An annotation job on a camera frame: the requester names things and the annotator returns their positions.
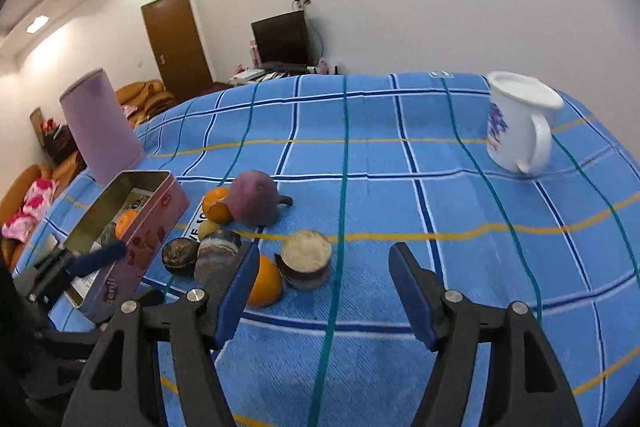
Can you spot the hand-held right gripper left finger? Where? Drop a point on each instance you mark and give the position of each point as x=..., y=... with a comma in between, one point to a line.
x=239, y=294

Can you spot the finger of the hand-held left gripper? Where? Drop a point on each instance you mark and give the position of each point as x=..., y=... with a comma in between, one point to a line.
x=100, y=258

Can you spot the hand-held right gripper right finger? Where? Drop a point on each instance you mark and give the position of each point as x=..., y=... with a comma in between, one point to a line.
x=411, y=299

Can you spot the orange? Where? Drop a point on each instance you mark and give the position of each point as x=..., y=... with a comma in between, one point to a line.
x=216, y=205
x=125, y=221
x=268, y=285

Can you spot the grey-brown fruit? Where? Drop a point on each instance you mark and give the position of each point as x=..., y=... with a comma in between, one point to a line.
x=217, y=254

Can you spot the pink metal tin box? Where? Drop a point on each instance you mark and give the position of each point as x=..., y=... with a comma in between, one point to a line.
x=145, y=247

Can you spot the dark round fruit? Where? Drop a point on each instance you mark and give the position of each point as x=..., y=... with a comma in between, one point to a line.
x=179, y=255

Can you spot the cut dark fruit white flesh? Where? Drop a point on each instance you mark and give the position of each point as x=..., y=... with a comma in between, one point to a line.
x=306, y=259

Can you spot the printed paper sheets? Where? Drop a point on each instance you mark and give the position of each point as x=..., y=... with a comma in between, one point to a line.
x=136, y=198

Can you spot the small yellow fruit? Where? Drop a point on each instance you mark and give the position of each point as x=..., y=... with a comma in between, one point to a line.
x=207, y=230

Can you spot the white cloth label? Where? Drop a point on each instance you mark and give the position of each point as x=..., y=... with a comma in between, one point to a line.
x=193, y=229

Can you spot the pink floral cloth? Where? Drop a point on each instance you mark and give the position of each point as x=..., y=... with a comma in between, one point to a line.
x=30, y=207

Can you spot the purple onion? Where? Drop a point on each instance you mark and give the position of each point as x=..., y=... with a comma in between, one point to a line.
x=255, y=197

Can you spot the orange-brown sofa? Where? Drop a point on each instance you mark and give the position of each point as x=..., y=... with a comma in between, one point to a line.
x=147, y=97
x=15, y=197

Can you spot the blue plaid cloth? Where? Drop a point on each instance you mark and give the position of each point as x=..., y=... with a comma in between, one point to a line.
x=375, y=187

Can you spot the purple tumbler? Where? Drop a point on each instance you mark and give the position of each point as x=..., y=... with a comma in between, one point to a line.
x=100, y=132

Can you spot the dark cluttered shelf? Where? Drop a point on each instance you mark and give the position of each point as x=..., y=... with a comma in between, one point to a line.
x=50, y=137

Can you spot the white enamel mug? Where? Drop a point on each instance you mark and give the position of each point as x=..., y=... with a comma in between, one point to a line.
x=510, y=127

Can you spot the brown wooden door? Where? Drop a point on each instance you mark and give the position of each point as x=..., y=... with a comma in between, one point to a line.
x=175, y=47

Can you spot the television stand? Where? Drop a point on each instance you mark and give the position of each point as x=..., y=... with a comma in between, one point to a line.
x=280, y=71

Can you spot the ceiling light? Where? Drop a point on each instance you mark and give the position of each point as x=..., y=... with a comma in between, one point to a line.
x=37, y=24

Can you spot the pink bottle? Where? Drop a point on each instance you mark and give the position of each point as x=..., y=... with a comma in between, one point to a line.
x=256, y=53

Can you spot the black television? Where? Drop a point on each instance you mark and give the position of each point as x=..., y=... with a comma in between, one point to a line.
x=280, y=39

